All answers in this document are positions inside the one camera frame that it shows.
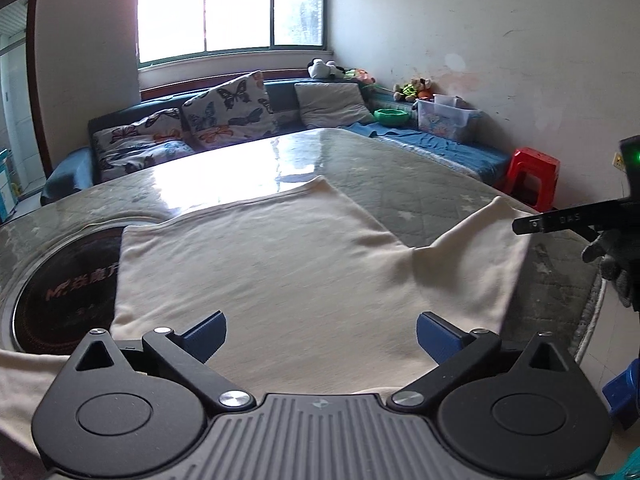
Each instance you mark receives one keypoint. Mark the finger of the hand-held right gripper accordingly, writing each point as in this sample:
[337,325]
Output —
[565,219]

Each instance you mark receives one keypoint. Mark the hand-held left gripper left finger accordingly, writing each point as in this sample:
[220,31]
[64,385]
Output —
[202,337]

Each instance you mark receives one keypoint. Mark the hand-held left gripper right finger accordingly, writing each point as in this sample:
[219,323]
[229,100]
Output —
[439,337]

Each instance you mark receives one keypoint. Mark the cream long-sleeve garment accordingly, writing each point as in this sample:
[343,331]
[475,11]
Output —
[300,285]

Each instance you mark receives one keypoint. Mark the person's right hand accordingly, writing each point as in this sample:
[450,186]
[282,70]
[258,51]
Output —
[615,265]

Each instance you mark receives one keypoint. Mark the red plastic stool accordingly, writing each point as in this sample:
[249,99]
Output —
[535,165]

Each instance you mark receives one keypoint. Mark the round black induction cooktop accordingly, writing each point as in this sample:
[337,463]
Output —
[65,290]

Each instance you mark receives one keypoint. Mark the clear plastic storage box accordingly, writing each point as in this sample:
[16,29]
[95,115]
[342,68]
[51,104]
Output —
[445,120]

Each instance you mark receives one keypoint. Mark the blue plastic stool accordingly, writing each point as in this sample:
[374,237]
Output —
[622,395]

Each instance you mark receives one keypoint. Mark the brown plush toy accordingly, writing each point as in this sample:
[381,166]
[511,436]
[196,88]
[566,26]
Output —
[412,90]

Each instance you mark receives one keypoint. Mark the butterfly print cushion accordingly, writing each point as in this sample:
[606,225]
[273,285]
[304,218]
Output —
[230,110]
[140,147]

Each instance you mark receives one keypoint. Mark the green plastic bowl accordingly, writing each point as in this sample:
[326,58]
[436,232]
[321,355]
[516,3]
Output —
[391,117]

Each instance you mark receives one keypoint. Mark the blue corner sofa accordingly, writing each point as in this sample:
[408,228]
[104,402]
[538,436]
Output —
[70,170]

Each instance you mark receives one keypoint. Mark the person's teal jacket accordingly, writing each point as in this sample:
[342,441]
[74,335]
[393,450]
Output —
[622,467]

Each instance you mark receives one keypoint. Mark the light blue cabinet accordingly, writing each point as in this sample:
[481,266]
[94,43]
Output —
[6,185]

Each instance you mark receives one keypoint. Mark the colourful plush toy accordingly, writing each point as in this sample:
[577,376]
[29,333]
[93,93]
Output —
[361,76]

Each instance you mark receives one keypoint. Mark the grey plain cushion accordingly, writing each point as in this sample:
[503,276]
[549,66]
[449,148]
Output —
[332,105]

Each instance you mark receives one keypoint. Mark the panda plush toy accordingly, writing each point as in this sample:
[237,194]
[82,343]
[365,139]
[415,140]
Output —
[325,69]

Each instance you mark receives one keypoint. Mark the large window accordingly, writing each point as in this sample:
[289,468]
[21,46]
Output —
[230,10]

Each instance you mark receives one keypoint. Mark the dark wooden door frame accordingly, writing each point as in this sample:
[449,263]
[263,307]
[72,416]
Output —
[42,85]

